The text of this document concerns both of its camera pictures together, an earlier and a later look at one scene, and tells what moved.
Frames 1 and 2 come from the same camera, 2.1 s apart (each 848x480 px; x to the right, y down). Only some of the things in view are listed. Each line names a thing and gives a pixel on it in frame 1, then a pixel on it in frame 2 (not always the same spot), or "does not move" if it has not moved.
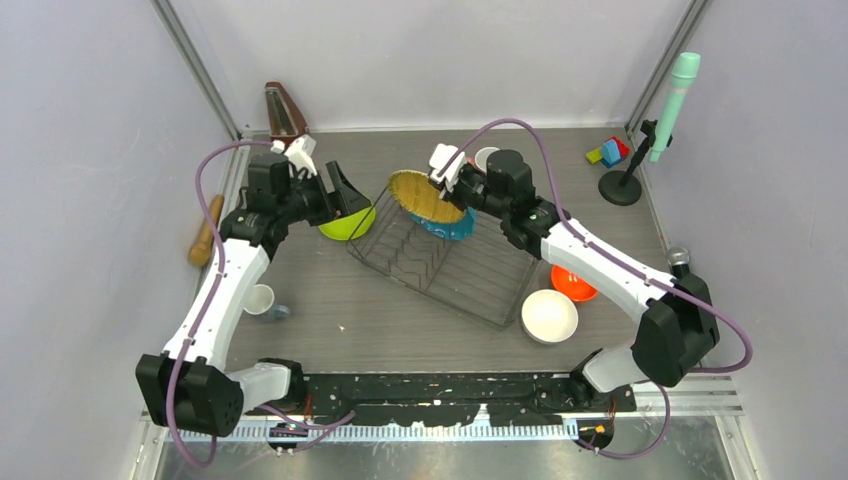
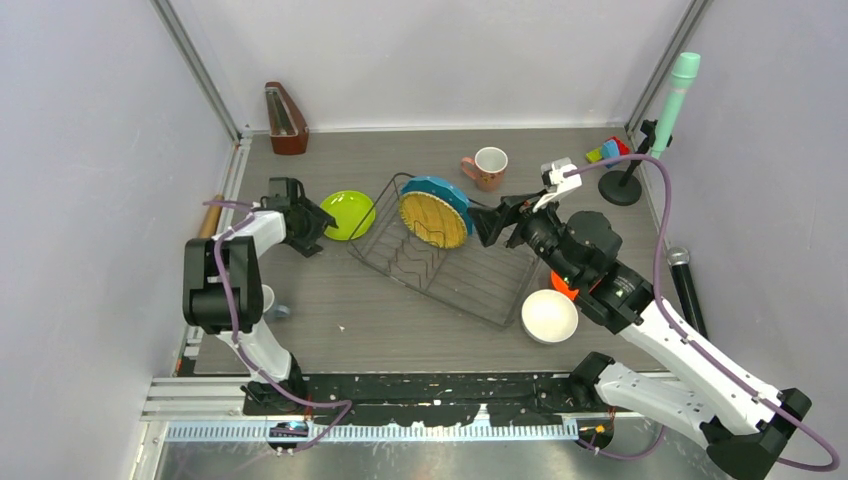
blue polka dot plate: [461, 230] -> [443, 191]
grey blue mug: [261, 305] does not move
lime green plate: [344, 228] does not move
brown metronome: [285, 123] does not move
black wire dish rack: [480, 278] does not move
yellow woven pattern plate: [419, 195] -> [432, 220]
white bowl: [549, 316] does not move
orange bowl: [571, 284] does not move
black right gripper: [451, 198] -> [488, 222]
